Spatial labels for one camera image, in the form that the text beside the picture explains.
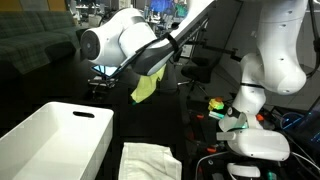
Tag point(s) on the yellow cloth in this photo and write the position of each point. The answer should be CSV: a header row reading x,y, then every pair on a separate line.
x,y
147,85

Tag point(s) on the white storage box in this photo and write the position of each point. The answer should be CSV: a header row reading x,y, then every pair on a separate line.
x,y
59,141

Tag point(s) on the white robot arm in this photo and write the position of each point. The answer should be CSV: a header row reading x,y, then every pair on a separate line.
x,y
269,58

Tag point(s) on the black office chair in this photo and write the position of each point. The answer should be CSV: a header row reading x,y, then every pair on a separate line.
x,y
198,74

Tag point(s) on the colourful toy blocks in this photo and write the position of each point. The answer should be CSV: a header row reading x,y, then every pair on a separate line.
x,y
216,104

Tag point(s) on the tablet with lit screen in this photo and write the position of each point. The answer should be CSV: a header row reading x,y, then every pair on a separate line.
x,y
104,71

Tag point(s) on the white cloth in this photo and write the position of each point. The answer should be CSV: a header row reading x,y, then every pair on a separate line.
x,y
144,161

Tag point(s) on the green plaid sofa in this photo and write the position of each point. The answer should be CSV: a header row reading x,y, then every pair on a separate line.
x,y
24,36

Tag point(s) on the laptop with dark screen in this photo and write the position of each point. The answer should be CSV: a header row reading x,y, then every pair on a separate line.
x,y
306,130

